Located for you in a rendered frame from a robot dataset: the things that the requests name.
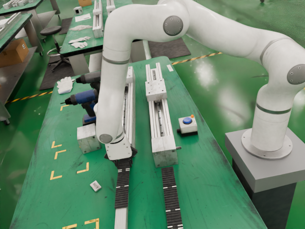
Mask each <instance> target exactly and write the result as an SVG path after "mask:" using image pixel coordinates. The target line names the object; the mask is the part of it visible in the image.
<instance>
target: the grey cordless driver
mask: <svg viewBox="0 0 305 229"><path fill-rule="evenodd" d="M72 82H77V83H82V84H86V83H88V84H89V83H90V86H91V88H93V89H96V90H97V92H98V95H99V91H100V83H101V71H96V72H92V73H87V74H84V75H81V76H80V77H78V78H76V80H75V81H72ZM93 101H94V102H95V104H97V103H98V99H96V100H93Z"/></svg>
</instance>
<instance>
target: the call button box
mask: <svg viewBox="0 0 305 229"><path fill-rule="evenodd" d="M184 118H186V117H184ZM184 118H179V119H178V121H179V127H180V128H179V129H177V133H179V132H180V133H181V136H182V137H186V136H191V135H197V134H198V131H197V123H196V120H195V117H193V118H191V116H189V118H191V119H192V121H191V122H190V123H188V124H186V123H184V122H183V119H184Z"/></svg>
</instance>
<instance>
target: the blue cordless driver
mask: <svg viewBox="0 0 305 229"><path fill-rule="evenodd" d="M96 99H98V92H97V90H96V89H94V90H93V89H91V90H87V91H83V92H79V93H76V95H75V94H73V95H71V96H70V97H69V98H67V99H65V102H63V103H60V104H64V103H65V104H66V105H78V104H81V106H82V107H83V109H85V110H86V111H87V113H88V114H85V115H84V117H83V126H86V125H89V124H93V123H95V126H96V115H95V112H94V109H93V108H94V106H95V102H94V101H93V100H96Z"/></svg>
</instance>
